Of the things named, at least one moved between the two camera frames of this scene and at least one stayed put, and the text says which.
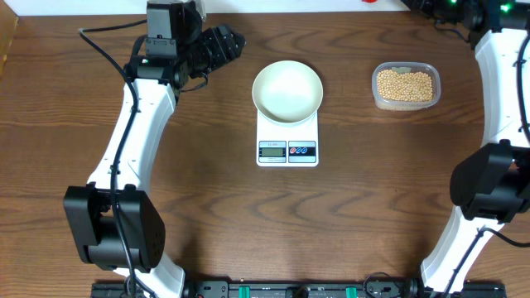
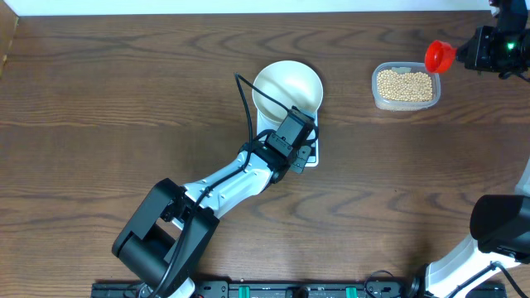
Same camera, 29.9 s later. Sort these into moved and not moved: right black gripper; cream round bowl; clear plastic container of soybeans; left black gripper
Moved: right black gripper; left black gripper
Not moved: clear plastic container of soybeans; cream round bowl
